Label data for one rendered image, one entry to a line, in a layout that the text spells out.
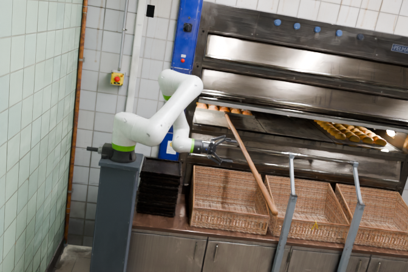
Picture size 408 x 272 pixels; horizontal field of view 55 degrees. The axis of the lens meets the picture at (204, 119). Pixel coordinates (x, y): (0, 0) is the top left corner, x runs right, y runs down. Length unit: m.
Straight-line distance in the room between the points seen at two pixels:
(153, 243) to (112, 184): 0.83
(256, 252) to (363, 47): 1.73
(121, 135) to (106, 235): 0.57
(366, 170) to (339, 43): 1.09
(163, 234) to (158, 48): 1.32
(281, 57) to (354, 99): 0.69
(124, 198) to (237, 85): 1.33
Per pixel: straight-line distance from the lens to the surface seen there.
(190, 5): 2.88
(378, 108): 3.40
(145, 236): 2.80
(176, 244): 2.83
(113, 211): 2.18
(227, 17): 2.95
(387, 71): 3.38
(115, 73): 2.90
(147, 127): 1.94
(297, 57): 3.08
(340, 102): 3.25
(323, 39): 3.13
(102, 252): 2.32
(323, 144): 3.30
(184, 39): 2.89
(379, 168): 3.59
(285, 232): 2.82
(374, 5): 3.26
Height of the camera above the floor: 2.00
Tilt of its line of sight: 15 degrees down
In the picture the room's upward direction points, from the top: 10 degrees clockwise
